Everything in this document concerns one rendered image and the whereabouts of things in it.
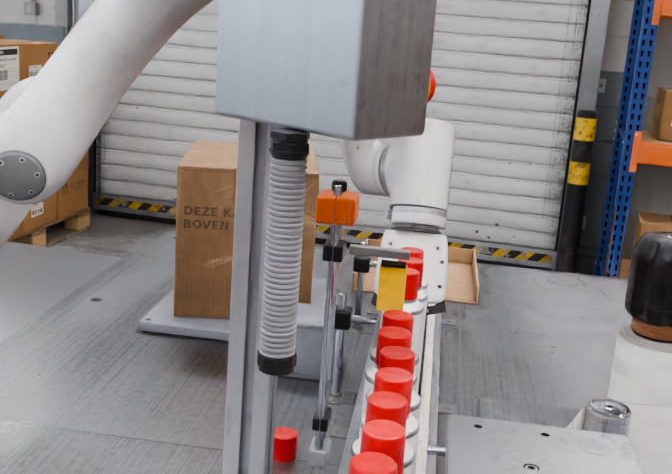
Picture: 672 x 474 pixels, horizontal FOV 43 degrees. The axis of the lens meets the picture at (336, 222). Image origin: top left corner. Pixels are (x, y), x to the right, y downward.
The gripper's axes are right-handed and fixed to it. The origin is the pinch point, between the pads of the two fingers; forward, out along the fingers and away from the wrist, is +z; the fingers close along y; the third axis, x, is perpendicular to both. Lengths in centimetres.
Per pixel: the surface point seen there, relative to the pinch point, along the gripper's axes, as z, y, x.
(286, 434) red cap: 13.6, -13.4, -14.3
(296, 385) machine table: 9.2, -15.8, 7.8
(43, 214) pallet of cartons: -42, -211, 328
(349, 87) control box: -19, -5, -60
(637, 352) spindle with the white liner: -1.4, 25.3, -28.6
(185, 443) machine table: 16.6, -26.6, -12.8
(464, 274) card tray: -15, 11, 73
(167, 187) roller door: -75, -170, 412
